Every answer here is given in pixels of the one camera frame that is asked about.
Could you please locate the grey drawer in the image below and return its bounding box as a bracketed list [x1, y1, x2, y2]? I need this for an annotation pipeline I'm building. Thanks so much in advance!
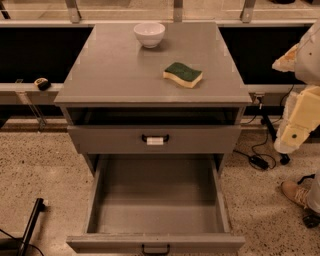
[68, 125, 241, 154]
[67, 154, 245, 256]

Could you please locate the white ceramic bowl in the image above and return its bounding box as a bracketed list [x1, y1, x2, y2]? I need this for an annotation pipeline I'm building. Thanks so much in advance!
[133, 22, 166, 48]

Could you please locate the black stand leg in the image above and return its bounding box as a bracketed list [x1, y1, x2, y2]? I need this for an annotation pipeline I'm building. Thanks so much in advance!
[259, 105, 290, 165]
[17, 198, 45, 256]

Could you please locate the grey drawer cabinet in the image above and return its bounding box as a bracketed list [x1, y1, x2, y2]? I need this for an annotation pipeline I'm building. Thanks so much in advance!
[55, 23, 250, 171]

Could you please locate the small black yellow device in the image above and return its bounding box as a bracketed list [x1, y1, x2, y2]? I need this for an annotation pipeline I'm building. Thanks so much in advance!
[34, 78, 51, 91]

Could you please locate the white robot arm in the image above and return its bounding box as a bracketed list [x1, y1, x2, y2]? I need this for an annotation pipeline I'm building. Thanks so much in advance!
[272, 20, 320, 154]

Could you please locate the black power adapter with cable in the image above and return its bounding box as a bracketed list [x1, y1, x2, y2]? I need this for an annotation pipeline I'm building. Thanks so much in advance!
[233, 83, 296, 172]

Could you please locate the green yellow sponge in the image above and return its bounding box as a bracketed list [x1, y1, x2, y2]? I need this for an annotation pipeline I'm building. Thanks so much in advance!
[163, 62, 203, 88]

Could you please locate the tan work boot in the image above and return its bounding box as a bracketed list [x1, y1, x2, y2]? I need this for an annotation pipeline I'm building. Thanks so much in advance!
[281, 180, 309, 209]

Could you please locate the black stand leg right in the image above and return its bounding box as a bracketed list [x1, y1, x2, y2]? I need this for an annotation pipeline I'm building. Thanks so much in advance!
[259, 105, 290, 165]

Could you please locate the black stand leg left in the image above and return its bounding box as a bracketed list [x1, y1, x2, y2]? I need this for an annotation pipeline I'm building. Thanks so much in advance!
[17, 198, 45, 256]

